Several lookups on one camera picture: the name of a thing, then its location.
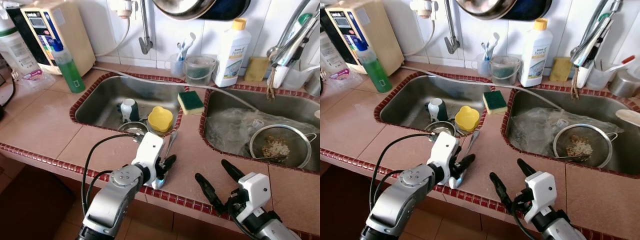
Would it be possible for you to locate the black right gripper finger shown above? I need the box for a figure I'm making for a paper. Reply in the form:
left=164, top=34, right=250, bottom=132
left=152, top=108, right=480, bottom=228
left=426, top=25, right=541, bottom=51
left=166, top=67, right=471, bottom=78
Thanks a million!
left=194, top=172, right=227, bottom=217
left=221, top=158, right=246, bottom=184
left=488, top=171, right=517, bottom=215
left=516, top=158, right=539, bottom=182

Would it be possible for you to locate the stainless steel bowl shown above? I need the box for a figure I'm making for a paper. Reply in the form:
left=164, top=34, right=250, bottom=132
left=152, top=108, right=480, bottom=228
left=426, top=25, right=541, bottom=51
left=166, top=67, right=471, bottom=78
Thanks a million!
left=424, top=121, right=457, bottom=139
left=118, top=121, right=150, bottom=139

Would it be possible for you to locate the yellow plastic bowl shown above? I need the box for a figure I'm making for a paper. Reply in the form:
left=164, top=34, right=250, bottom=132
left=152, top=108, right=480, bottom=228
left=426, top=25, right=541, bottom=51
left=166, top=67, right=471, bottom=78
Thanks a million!
left=147, top=105, right=175, bottom=135
left=453, top=105, right=481, bottom=135

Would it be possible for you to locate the teal mug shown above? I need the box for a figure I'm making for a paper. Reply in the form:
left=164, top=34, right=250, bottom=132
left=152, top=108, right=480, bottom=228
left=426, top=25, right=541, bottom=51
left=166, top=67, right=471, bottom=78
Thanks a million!
left=428, top=98, right=449, bottom=124
left=119, top=98, right=141, bottom=124

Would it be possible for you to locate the clear plastic bag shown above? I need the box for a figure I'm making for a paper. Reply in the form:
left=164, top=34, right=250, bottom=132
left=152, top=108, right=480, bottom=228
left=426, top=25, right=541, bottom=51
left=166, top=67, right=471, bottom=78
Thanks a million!
left=510, top=107, right=624, bottom=156
left=205, top=107, right=306, bottom=156

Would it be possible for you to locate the steel strainer with food scraps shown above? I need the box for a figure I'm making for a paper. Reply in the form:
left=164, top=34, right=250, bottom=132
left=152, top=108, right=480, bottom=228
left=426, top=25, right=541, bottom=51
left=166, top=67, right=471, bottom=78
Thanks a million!
left=552, top=123, right=619, bottom=169
left=248, top=123, right=317, bottom=169

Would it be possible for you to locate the green and yellow sponge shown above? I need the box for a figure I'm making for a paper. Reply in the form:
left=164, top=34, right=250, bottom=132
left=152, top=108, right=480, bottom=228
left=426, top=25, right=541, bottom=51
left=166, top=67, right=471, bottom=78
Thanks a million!
left=177, top=89, right=206, bottom=116
left=482, top=89, right=509, bottom=115

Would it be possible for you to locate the clear toothbrush cup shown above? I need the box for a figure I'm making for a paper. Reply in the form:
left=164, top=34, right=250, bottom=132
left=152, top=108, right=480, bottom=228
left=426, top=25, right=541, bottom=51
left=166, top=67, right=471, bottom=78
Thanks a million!
left=168, top=52, right=187, bottom=77
left=474, top=52, right=492, bottom=77

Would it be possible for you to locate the clear plastic container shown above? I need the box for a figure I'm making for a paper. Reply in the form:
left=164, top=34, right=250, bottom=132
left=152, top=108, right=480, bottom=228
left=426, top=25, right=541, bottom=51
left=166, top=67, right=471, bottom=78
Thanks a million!
left=488, top=54, right=523, bottom=86
left=183, top=54, right=219, bottom=86

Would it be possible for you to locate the plain yellow sponge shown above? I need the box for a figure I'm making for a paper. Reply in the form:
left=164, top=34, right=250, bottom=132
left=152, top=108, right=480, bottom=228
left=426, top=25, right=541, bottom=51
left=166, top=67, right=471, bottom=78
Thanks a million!
left=243, top=56, right=270, bottom=83
left=548, top=56, right=574, bottom=83

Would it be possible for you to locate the green dish soap bottle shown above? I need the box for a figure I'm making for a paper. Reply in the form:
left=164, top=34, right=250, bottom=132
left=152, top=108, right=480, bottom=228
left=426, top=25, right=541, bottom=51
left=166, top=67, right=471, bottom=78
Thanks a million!
left=47, top=34, right=86, bottom=95
left=352, top=34, right=394, bottom=94

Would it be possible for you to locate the white blue toothbrush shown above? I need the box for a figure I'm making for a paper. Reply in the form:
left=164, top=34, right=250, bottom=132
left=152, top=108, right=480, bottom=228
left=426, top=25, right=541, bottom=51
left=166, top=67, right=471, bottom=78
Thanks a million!
left=480, top=32, right=501, bottom=61
left=175, top=32, right=197, bottom=61

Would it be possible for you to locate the white bottle with yellow cap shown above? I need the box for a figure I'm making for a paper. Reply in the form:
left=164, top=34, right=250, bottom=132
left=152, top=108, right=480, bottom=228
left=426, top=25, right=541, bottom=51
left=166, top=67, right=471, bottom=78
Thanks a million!
left=213, top=17, right=253, bottom=89
left=518, top=17, right=554, bottom=89

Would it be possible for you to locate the steel cup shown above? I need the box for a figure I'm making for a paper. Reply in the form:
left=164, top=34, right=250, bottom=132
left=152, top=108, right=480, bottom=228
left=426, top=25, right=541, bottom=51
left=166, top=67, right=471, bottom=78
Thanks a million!
left=607, top=69, right=640, bottom=99

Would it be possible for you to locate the clear packaging with pink label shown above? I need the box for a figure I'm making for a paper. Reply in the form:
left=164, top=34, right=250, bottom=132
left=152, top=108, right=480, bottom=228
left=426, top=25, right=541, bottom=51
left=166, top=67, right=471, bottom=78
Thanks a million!
left=17, top=68, right=56, bottom=91
left=327, top=68, right=364, bottom=91

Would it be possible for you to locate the beige water ionizer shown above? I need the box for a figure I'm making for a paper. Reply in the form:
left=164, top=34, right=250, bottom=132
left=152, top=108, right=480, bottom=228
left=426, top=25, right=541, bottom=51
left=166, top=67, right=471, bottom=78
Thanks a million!
left=7, top=0, right=96, bottom=77
left=320, top=0, right=405, bottom=76

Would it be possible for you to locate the chrome swivel faucet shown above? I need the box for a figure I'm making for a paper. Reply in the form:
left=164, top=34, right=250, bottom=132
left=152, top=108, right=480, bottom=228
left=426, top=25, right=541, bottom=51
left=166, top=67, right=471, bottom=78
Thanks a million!
left=569, top=0, right=624, bottom=99
left=265, top=0, right=321, bottom=101

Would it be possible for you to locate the hanging steel wok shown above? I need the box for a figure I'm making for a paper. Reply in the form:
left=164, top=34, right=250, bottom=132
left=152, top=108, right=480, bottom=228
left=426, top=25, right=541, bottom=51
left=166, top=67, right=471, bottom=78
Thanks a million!
left=151, top=0, right=217, bottom=21
left=454, top=0, right=521, bottom=21

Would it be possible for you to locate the white tap filter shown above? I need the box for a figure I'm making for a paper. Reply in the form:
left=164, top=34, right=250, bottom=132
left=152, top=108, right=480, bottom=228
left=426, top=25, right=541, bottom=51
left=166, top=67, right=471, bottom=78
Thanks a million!
left=108, top=0, right=134, bottom=20
left=409, top=0, right=436, bottom=20

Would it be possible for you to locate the hanging dark pan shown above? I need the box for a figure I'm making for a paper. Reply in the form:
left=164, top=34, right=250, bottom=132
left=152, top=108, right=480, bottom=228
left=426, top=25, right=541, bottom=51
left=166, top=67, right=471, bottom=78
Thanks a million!
left=199, top=0, right=251, bottom=22
left=504, top=0, right=554, bottom=22

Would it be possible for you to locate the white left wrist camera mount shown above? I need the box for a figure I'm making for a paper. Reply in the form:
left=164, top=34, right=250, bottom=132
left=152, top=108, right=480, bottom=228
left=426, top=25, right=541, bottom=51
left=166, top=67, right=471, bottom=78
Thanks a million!
left=130, top=131, right=165, bottom=176
left=427, top=131, right=461, bottom=174

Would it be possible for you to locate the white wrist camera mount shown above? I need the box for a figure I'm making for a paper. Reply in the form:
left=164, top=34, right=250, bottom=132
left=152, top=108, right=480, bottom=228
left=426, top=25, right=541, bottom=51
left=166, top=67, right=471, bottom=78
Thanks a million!
left=427, top=131, right=461, bottom=174
left=523, top=171, right=558, bottom=224
left=234, top=172, right=272, bottom=224
left=130, top=131, right=165, bottom=176

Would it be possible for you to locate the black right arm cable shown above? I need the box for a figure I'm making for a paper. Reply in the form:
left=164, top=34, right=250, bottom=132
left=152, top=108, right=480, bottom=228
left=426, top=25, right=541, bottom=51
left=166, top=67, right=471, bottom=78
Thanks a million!
left=227, top=209, right=261, bottom=240
left=509, top=199, right=539, bottom=240

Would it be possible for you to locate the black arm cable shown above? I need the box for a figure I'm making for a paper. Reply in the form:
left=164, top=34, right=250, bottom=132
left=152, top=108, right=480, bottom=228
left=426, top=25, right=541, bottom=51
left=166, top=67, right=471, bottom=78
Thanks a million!
left=368, top=132, right=434, bottom=214
left=80, top=132, right=139, bottom=216
left=227, top=209, right=261, bottom=240
left=509, top=199, right=539, bottom=240

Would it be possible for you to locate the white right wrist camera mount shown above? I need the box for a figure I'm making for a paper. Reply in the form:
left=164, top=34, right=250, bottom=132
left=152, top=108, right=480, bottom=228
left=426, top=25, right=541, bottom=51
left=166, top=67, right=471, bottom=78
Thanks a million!
left=234, top=172, right=272, bottom=224
left=523, top=171, right=558, bottom=224

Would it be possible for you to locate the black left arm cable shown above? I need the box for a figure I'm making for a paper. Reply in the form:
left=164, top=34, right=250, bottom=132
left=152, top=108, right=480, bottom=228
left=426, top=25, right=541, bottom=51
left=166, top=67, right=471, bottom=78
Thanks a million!
left=80, top=132, right=139, bottom=216
left=368, top=132, right=434, bottom=214

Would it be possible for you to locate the grey water hose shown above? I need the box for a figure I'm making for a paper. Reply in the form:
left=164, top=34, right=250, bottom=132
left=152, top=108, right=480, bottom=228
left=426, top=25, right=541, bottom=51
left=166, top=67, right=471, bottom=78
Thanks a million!
left=399, top=65, right=564, bottom=112
left=92, top=65, right=259, bottom=112

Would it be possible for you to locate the chrome wall tap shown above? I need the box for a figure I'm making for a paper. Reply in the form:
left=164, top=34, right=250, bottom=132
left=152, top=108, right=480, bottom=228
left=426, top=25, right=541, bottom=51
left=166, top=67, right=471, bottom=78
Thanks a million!
left=138, top=0, right=154, bottom=55
left=443, top=0, right=461, bottom=55

